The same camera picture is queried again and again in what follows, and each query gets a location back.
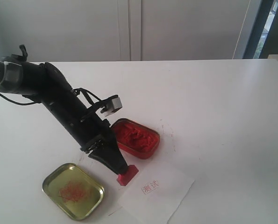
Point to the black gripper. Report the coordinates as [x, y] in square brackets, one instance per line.
[86, 127]

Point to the red rubber stamp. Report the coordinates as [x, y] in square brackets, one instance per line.
[124, 179]

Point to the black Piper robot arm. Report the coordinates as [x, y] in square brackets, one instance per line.
[32, 80]

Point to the red ink paste tin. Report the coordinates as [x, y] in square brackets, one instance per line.
[135, 139]

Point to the gold metal tin lid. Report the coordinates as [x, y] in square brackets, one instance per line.
[75, 192]

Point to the white paper sheet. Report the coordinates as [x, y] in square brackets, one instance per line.
[156, 193]

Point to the white zip tie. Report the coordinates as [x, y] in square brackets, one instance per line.
[4, 72]

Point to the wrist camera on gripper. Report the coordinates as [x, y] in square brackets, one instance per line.
[111, 105]

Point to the dark window frame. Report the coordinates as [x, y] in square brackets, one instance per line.
[266, 20]

